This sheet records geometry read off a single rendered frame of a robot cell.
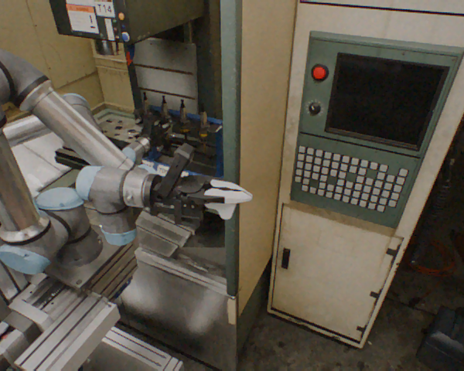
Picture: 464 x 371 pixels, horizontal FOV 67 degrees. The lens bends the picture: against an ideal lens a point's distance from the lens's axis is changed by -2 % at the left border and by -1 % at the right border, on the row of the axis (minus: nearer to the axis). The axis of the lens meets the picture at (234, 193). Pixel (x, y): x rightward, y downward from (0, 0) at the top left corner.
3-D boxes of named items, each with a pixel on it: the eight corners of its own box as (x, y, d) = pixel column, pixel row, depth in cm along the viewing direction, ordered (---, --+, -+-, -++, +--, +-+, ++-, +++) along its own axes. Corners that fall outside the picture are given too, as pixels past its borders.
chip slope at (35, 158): (49, 205, 216) (35, 171, 200) (-22, 178, 238) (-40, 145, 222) (138, 141, 279) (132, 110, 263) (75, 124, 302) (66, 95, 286)
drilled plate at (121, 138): (133, 150, 206) (132, 143, 203) (95, 140, 215) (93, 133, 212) (156, 133, 222) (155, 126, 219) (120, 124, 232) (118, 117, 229)
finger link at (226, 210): (250, 217, 72) (206, 211, 73) (252, 192, 69) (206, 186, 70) (248, 226, 69) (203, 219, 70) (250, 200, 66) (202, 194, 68)
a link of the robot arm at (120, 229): (148, 219, 89) (141, 184, 83) (130, 251, 81) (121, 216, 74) (120, 215, 91) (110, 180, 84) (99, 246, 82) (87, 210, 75)
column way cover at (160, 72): (197, 123, 241) (192, 45, 210) (141, 110, 257) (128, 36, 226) (200, 120, 245) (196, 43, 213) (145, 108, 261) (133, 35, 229)
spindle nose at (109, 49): (132, 48, 190) (127, 24, 183) (118, 57, 178) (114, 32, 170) (104, 46, 193) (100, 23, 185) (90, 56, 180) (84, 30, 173)
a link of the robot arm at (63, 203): (97, 217, 111) (87, 183, 103) (74, 248, 101) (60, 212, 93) (63, 212, 113) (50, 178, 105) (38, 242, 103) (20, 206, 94)
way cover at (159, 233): (175, 271, 175) (171, 249, 166) (45, 219, 206) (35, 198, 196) (204, 233, 197) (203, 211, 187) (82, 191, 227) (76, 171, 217)
